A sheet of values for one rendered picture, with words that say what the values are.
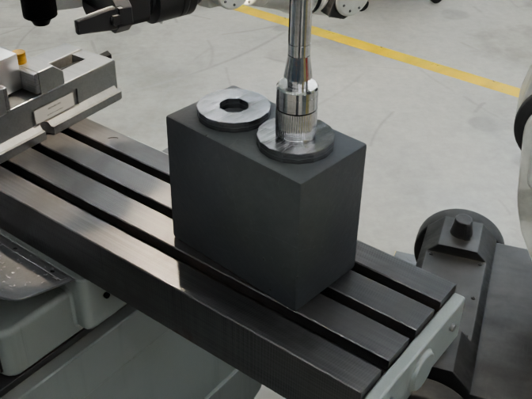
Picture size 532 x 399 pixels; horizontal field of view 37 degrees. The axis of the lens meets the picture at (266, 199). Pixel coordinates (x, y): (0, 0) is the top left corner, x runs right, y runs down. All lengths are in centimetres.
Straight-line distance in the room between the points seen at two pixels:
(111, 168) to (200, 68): 257
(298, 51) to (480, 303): 87
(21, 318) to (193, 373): 50
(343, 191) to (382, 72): 289
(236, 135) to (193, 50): 304
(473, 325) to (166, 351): 57
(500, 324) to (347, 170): 74
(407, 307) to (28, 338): 53
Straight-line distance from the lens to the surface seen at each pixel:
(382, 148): 317
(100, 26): 114
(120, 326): 129
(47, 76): 131
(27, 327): 115
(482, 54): 410
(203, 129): 94
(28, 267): 117
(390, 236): 269
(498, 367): 150
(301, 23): 83
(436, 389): 139
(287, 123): 87
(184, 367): 152
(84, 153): 127
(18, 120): 130
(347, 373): 89
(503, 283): 168
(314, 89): 87
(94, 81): 139
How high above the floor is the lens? 161
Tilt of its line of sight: 35 degrees down
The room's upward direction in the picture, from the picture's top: 1 degrees clockwise
